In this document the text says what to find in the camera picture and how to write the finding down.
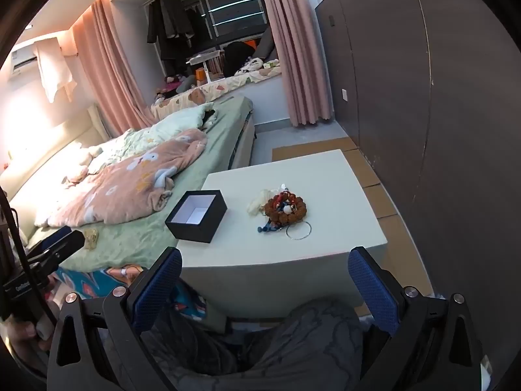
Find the white wall socket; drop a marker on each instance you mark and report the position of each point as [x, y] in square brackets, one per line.
[345, 95]

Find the cardboard floor sheet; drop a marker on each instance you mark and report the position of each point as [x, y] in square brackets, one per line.
[403, 244]

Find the black gift box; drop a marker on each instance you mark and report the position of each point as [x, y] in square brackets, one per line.
[191, 232]

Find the pale green pillow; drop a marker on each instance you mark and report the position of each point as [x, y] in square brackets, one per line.
[175, 124]

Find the pink floral blanket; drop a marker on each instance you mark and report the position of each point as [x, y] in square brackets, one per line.
[122, 187]

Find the cream padded headboard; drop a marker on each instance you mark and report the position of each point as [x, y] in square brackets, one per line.
[44, 146]

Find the window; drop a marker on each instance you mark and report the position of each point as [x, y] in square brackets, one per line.
[232, 4]

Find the bed with green sheet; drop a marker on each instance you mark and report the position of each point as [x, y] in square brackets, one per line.
[219, 146]

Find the white plush toy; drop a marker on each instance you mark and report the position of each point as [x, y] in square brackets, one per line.
[249, 66]

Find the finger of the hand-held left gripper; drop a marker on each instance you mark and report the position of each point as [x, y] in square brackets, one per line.
[57, 248]

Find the floral window seat cushion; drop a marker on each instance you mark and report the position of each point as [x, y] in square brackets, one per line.
[228, 85]

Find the yellow hair clip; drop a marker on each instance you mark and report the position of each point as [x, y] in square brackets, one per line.
[91, 239]

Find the white hanging garment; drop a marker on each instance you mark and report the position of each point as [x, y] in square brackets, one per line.
[53, 69]

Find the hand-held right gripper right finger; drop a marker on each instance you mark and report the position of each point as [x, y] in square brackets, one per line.
[372, 293]

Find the colourful printed blanket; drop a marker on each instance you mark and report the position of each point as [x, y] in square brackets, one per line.
[101, 279]

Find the pink curtain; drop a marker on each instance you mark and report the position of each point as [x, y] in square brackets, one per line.
[301, 49]
[110, 65]

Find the dark wood wall panel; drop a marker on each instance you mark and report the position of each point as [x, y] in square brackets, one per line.
[427, 110]

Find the person's left hand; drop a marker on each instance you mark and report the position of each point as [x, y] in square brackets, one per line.
[24, 336]

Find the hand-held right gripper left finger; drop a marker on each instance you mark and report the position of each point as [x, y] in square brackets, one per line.
[156, 289]

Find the orange box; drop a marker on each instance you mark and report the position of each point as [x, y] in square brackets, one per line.
[200, 74]

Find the grey pillow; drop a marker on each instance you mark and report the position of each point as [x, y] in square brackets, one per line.
[266, 44]

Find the dark hanging clothes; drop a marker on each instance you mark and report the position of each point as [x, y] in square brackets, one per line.
[167, 20]

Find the silver bangle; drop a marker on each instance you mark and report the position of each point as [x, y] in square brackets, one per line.
[286, 231]

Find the white air conditioner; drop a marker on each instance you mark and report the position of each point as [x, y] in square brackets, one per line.
[22, 59]

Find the small white folding table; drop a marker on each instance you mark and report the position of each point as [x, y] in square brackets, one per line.
[207, 58]

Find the cream cloth pouch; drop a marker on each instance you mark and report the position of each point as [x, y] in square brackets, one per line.
[256, 205]

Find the black bag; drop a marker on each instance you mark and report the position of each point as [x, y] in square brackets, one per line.
[238, 57]

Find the person's grey trouser leg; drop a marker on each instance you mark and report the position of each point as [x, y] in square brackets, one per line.
[285, 346]

